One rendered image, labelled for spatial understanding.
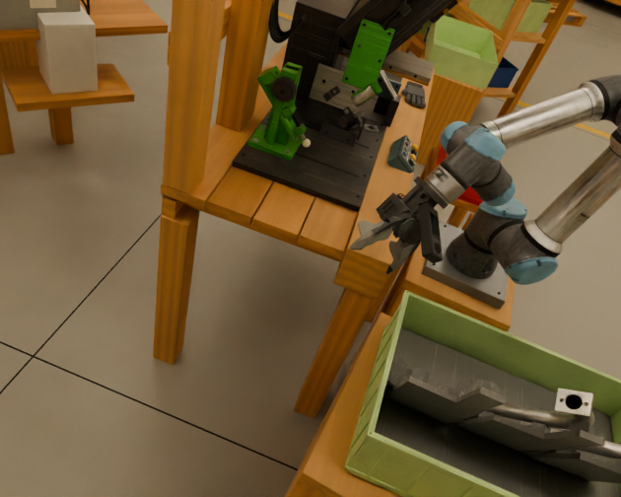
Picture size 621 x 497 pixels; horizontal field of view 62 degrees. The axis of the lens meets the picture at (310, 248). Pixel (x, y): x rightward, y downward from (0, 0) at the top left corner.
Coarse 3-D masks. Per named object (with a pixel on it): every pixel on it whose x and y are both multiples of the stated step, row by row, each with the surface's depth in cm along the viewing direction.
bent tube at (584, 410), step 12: (564, 396) 88; (576, 396) 89; (588, 396) 86; (492, 408) 107; (504, 408) 106; (516, 408) 104; (528, 408) 103; (564, 408) 88; (576, 408) 92; (588, 408) 85; (528, 420) 103; (540, 420) 101; (552, 420) 100; (564, 420) 98; (588, 420) 90
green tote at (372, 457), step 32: (416, 320) 132; (448, 320) 128; (384, 352) 122; (480, 352) 131; (512, 352) 128; (544, 352) 125; (384, 384) 107; (544, 384) 131; (576, 384) 128; (608, 384) 124; (352, 448) 111; (384, 448) 99; (384, 480) 106; (416, 480) 103; (448, 480) 99; (480, 480) 96
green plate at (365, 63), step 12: (360, 24) 168; (372, 24) 168; (360, 36) 170; (372, 36) 169; (384, 36) 169; (360, 48) 172; (372, 48) 171; (384, 48) 170; (348, 60) 174; (360, 60) 173; (372, 60) 172; (348, 72) 175; (360, 72) 175; (372, 72) 174; (348, 84) 177; (360, 84) 176
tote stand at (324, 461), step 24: (360, 360) 131; (360, 384) 126; (336, 408) 119; (360, 408) 121; (336, 432) 115; (312, 456) 110; (336, 456) 111; (312, 480) 107; (336, 480) 107; (360, 480) 108
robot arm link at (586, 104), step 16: (592, 80) 117; (608, 80) 116; (560, 96) 118; (576, 96) 116; (592, 96) 116; (608, 96) 115; (512, 112) 117; (528, 112) 116; (544, 112) 115; (560, 112) 115; (576, 112) 116; (592, 112) 117; (608, 112) 117; (448, 128) 118; (464, 128) 117; (496, 128) 115; (512, 128) 115; (528, 128) 115; (544, 128) 116; (560, 128) 118; (448, 144) 117; (512, 144) 117
